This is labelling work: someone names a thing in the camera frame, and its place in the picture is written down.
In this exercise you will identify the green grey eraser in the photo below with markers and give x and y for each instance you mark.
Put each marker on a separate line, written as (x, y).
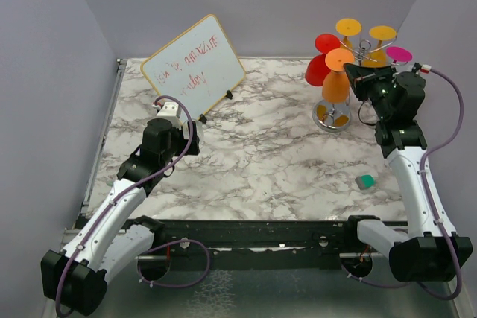
(365, 181)

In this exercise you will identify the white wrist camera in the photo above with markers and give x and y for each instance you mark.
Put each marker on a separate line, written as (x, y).
(169, 110)
(414, 68)

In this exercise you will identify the chrome wine glass rack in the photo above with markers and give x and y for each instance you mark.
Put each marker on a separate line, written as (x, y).
(337, 117)

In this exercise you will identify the yellow wine glass rear right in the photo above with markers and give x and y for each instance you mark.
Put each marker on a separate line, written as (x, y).
(384, 35)

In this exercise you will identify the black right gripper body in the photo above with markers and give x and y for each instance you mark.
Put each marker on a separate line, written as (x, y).
(373, 85)

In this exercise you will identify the black front mounting rail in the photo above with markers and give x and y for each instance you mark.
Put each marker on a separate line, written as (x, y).
(192, 245)

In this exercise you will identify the yellow framed whiteboard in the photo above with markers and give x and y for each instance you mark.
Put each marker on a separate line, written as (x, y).
(199, 67)

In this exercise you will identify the yellow wine glass rear left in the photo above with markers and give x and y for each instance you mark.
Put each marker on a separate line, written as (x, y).
(347, 28)

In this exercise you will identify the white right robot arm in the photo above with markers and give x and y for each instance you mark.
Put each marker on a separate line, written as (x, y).
(431, 250)

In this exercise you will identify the red plastic wine glass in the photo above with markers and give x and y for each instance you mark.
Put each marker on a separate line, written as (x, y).
(317, 69)

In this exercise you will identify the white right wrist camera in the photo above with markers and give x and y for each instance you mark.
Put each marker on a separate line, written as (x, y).
(414, 68)

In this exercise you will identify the orange plastic wine glass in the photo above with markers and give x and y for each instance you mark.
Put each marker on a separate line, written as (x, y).
(336, 85)

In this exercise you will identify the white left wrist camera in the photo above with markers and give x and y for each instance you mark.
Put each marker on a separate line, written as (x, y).
(169, 110)

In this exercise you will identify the magenta plastic wine glass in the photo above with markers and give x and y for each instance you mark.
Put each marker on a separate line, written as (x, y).
(398, 54)

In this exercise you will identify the yellow wine glass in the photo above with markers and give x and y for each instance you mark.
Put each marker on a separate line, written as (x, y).
(384, 35)
(347, 28)

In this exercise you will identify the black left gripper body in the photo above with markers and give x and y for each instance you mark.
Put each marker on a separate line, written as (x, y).
(179, 143)

